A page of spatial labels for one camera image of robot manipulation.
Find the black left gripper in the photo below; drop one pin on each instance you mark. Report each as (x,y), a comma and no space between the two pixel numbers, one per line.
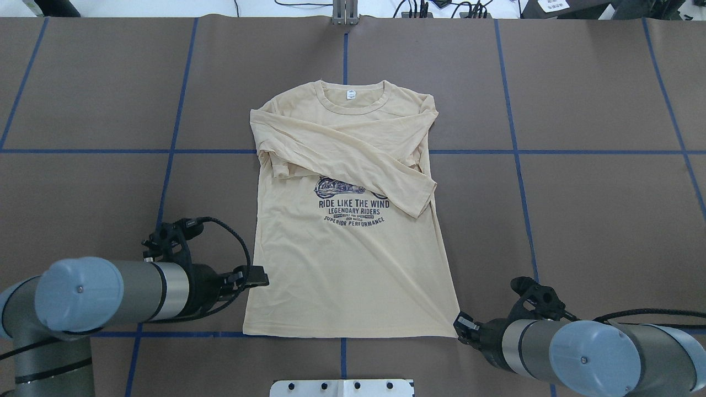
(203,284)

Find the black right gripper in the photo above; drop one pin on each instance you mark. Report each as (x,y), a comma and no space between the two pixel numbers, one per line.
(492,336)

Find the cream long-sleeve printed shirt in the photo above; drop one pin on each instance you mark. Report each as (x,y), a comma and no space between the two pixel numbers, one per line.
(346,224)

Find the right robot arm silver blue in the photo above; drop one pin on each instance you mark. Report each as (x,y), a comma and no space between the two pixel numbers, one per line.
(591,358)

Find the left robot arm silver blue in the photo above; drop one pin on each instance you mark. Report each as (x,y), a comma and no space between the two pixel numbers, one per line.
(50,318)

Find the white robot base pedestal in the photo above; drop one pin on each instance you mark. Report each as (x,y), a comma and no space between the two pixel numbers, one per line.
(343,387)

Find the aluminium frame post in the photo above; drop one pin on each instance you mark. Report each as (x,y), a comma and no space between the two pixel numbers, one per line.
(345,12)

